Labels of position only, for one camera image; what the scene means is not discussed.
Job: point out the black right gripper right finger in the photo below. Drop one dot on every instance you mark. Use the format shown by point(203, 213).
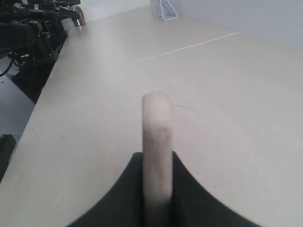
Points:
point(194, 206)

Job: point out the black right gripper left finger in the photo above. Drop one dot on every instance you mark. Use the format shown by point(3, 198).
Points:
point(122, 205)

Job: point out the black equipment beside table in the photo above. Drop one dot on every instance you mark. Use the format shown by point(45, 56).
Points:
point(31, 38)

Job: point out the white wire mesh rack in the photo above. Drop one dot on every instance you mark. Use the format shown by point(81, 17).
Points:
point(163, 9)

